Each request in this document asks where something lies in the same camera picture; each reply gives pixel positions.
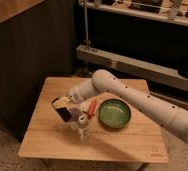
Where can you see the orange carrot toy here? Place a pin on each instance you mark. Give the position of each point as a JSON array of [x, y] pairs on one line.
[[91, 109]]

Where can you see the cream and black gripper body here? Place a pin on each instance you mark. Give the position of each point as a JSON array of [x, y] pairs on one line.
[[60, 106]]

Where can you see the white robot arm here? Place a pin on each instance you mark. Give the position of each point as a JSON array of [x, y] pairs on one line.
[[171, 117]]

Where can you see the green ceramic bowl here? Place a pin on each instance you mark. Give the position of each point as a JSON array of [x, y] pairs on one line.
[[114, 113]]

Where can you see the grey ceramic cup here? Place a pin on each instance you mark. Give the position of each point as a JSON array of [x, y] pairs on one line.
[[77, 118]]

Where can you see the dark wooden cabinet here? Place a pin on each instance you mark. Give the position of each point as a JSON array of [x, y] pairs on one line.
[[36, 44]]

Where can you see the metal shelf rack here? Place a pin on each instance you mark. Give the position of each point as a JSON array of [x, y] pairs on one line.
[[136, 40]]

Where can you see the clear plastic bottle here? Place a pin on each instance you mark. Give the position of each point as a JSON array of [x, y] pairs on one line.
[[83, 127]]

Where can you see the wooden side table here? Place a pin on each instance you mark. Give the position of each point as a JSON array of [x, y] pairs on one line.
[[49, 137]]

